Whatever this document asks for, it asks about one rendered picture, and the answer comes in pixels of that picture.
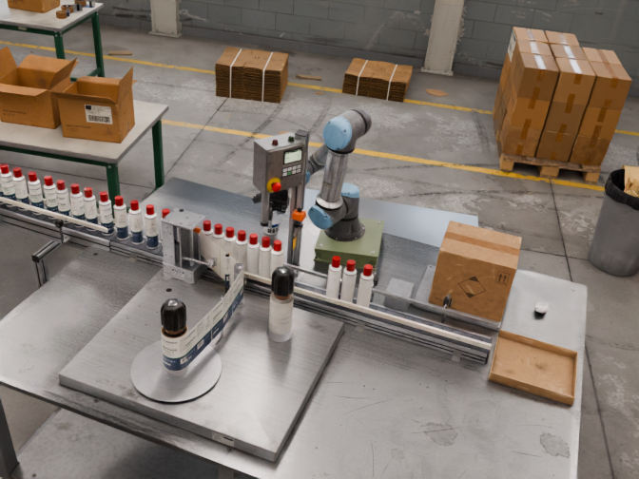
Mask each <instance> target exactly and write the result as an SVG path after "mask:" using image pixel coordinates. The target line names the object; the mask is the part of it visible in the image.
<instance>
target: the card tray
mask: <svg viewBox="0 0 639 479"><path fill-rule="evenodd" d="M577 361H578V352H577V351H575V350H571V349H568V348H564V347H561V346H557V345H554V344H551V343H548V342H544V341H541V340H537V339H534V338H530V337H527V336H523V335H519V334H515V333H512V332H508V331H505V330H501V329H500V331H499V334H498V337H497V341H496V345H495V350H494V358H493V362H492V367H491V370H490V375H489V379H488V380H491V381H493V382H496V383H499V384H503V385H506V386H509V387H512V388H516V389H518V390H521V391H524V392H528V393H533V394H536V395H540V396H543V397H546V398H549V399H552V400H555V401H558V402H561V403H564V404H568V405H571V406H572V404H573V401H574V399H575V390H576V376H577Z"/></svg>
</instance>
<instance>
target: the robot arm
mask: <svg viewBox="0 0 639 479"><path fill-rule="evenodd" d="M371 126H372V119H371V116H370V114H369V113H368V112H367V111H366V110H365V109H363V108H359V107H356V108H352V109H349V110H348V111H346V112H344V113H342V114H341V115H339V116H338V117H335V118H333V119H331V120H330V121H329V122H328V123H327V124H326V125H325V126H324V128H323V130H322V138H323V139H324V144H323V145H321V146H320V147H319V148H318V149H317V150H316V151H315V152H314V153H313V154H312V155H311V156H310V157H308V161H307V170H306V184H307V183H308V182H309V181H310V176H312V175H313V174H315V173H316V172H318V171H320V170H322V169H323V168H324V167H325V171H324V176H323V181H322V187H321V191H320V192H319V193H318V194H317V196H316V201H315V204H314V205H313V206H311V207H310V208H309V211H308V215H309V218H310V220H311V222H313V223H314V225H316V226H317V227H318V228H319V229H327V228H328V231H329V232H330V234H332V235H333V236H335V237H337V238H341V239H350V238H353V237H356V236H357V235H358V234H359V233H360V231H361V224H360V221H359V218H358V204H359V197H360V195H359V189H358V188H357V187H356V186H355V185H353V184H351V183H347V182H344V177H345V172H346V168H347V164H348V159H349V155H350V154H351V153H353V152H354V150H355V146H356V141H357V139H359V138H360V137H362V136H363V135H365V134H366V133H367V132H368V131H369V130H370V128H371ZM288 190H289V188H288V189H284V190H281V191H278V192H274V193H270V194H269V217H268V221H269V224H268V226H269V229H270V230H271V229H272V224H280V223H281V220H280V219H279V218H278V217H277V215H278V214H285V213H286V208H287V207H288V205H289V196H288ZM252 200H253V202H254V203H257V202H260V201H261V193H260V194H256V195H255V196H254V197H253V199H252Z"/></svg>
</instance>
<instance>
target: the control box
mask: <svg viewBox="0 0 639 479"><path fill-rule="evenodd" d="M289 136H293V137H294V140H295V134H294V133H292V132H289V133H285V134H280V135H277V136H272V137H268V138H263V139H259V140H255V141H254V158H253V184H254V185H255V186H256V187H257V188H258V189H259V190H260V191H261V192H262V193H263V194H264V195H266V194H270V193H274V191H273V190H272V186H271V185H272V183H273V182H279V183H280V184H281V190H284V189H288V188H291V187H295V186H299V185H301V179H302V167H303V153H304V143H303V142H302V141H301V140H298V141H297V140H295V142H294V143H292V144H291V143H289V142H287V140H288V137H289ZM274 139H276V140H278V144H279V146H272V145H271V144H272V141H273V140H274ZM299 147H302V157H301V161H299V162H295V163H288V164H283V151H287V150H291V149H295V148H299ZM300 163H301V173H298V174H294V175H291V176H287V177H283V178H282V177H281V174H282V169H283V168H285V167H288V166H292V165H296V164H300ZM281 190H280V191H281Z"/></svg>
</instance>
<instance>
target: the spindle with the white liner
mask: <svg viewBox="0 0 639 479"><path fill-rule="evenodd" d="M294 275H295V274H294V271H293V270H292V269H291V268H289V267H287V266H279V267H277V268H276V269H275V271H274V272H273V273H272V279H271V290H272V293H271V295H270V310H269V325H268V329H269V330H268V336H269V337H270V338H271V339H272V340H274V341H277V342H283V341H286V340H288V339H289V338H290V337H291V335H292V332H291V330H292V315H293V301H294V295H293V292H294V284H295V277H294Z"/></svg>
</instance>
